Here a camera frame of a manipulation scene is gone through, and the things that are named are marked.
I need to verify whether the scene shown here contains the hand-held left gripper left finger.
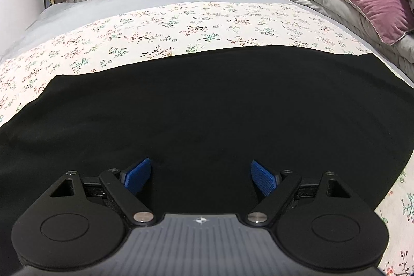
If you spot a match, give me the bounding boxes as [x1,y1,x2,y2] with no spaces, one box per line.
[48,157,155,225]

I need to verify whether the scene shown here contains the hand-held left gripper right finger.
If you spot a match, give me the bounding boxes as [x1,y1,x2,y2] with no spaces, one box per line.
[244,160,352,225]

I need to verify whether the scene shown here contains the black cuffed pants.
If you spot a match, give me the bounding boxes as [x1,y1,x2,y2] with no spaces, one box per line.
[0,45,414,267]

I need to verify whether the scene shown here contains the floral printed blanket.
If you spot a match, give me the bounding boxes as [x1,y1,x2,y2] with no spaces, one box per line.
[0,1,414,276]

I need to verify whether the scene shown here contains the grey quilt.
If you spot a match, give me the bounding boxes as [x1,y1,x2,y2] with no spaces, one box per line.
[279,0,414,76]

